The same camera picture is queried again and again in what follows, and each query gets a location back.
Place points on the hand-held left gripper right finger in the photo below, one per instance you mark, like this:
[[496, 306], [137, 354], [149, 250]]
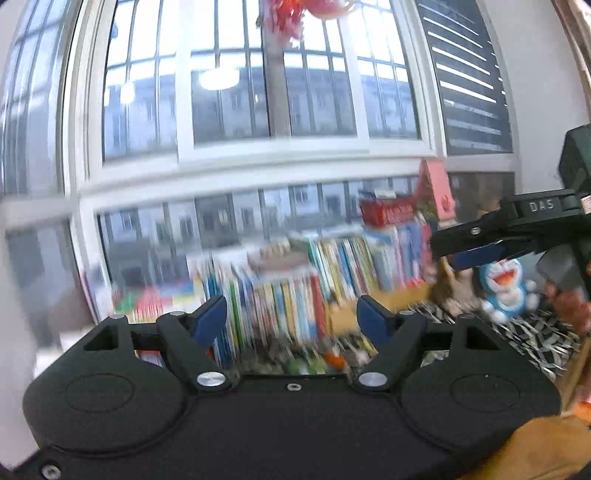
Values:
[[374, 319]]

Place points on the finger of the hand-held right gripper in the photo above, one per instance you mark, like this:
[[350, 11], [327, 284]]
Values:
[[461, 237], [478, 256]]

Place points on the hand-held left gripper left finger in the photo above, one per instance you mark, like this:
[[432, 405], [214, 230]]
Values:
[[210, 319]]

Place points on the person's right hand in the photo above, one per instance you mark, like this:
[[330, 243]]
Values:
[[572, 307]]

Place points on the wooden drawer organizer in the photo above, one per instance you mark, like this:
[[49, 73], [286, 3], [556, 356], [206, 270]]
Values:
[[397, 295]]

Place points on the brown haired doll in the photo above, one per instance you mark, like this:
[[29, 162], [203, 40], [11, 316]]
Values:
[[455, 290]]

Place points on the blue cat plush toy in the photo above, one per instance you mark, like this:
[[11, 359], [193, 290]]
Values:
[[505, 288]]

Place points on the pink house-shaped box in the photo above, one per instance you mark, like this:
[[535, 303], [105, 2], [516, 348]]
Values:
[[436, 189]]

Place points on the orange toy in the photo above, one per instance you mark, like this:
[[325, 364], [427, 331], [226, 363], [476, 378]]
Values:
[[336, 360]]

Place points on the row of colourful books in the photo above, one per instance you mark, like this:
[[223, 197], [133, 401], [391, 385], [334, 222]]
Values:
[[286, 295]]

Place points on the green toy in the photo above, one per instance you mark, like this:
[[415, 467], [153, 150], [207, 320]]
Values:
[[307, 364]]

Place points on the black and white patterned blanket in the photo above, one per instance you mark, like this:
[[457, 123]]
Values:
[[531, 339]]

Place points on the black louvre panel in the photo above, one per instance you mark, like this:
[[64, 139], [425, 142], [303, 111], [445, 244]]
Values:
[[466, 78]]

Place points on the white framed window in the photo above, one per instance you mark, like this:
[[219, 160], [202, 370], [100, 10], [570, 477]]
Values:
[[277, 92]]

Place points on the red hanging decoration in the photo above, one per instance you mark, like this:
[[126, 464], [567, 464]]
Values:
[[295, 14]]

